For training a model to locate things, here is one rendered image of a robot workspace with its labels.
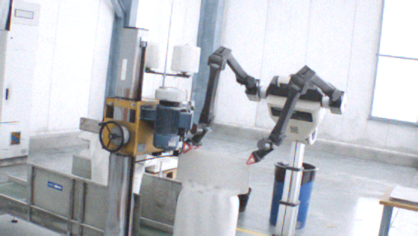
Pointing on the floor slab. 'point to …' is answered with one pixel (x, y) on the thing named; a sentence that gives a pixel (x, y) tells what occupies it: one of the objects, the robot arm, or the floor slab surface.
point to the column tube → (131, 51)
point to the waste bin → (298, 194)
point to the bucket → (244, 200)
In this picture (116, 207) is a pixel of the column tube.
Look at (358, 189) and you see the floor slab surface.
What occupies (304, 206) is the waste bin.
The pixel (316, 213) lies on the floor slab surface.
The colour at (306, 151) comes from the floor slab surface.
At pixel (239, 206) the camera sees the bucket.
